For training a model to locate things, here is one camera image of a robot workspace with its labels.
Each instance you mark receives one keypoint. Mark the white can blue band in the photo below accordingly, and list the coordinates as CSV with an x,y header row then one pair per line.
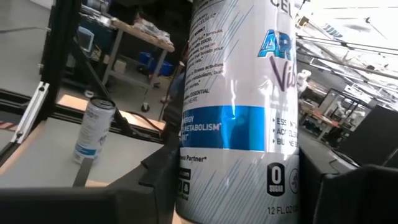
x,y
236,93
93,130

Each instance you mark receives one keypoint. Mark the black frame strut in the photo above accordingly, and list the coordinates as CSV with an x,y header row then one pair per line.
x,y
99,90

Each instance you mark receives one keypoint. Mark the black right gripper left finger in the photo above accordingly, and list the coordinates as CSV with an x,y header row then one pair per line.
x,y
93,205

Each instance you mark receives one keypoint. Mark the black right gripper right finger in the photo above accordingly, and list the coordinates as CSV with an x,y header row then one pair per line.
x,y
357,199

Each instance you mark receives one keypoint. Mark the black flat panel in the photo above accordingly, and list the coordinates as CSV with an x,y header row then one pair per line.
x,y
373,137

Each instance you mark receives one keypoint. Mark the large white robot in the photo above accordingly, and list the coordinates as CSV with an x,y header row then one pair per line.
x,y
303,77

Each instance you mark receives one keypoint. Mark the grey metal bracket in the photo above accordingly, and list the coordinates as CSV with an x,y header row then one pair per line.
x,y
31,112

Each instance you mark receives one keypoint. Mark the wooden top workbench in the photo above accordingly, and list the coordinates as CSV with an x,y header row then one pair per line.
x,y
140,32

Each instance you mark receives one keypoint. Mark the wooden table side board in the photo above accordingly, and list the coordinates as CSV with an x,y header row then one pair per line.
x,y
72,102

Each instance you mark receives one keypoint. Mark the small pale blue monitor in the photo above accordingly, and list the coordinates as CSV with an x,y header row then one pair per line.
x,y
86,39

